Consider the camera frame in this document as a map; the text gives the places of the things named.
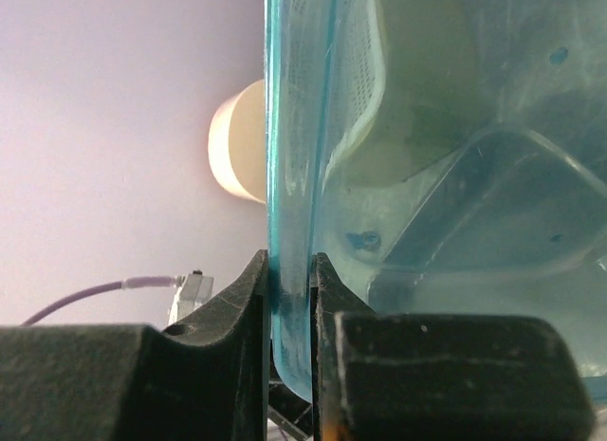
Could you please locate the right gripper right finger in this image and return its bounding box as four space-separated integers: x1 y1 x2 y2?
310 253 597 440

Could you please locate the blue translucent plastic container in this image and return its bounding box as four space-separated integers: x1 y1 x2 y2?
265 0 606 403

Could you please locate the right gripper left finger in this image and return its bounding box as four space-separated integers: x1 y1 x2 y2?
1 251 269 440

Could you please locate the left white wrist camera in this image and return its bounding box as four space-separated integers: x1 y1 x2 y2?
168 270 214 324

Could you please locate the white perforated basket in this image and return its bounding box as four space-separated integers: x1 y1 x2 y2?
285 0 386 155

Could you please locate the olive green tub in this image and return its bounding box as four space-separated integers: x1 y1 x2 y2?
324 0 491 188

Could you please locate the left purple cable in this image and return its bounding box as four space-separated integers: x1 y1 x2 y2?
18 274 186 328

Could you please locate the cream cylindrical container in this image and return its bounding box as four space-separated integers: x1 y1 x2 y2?
208 80 267 205

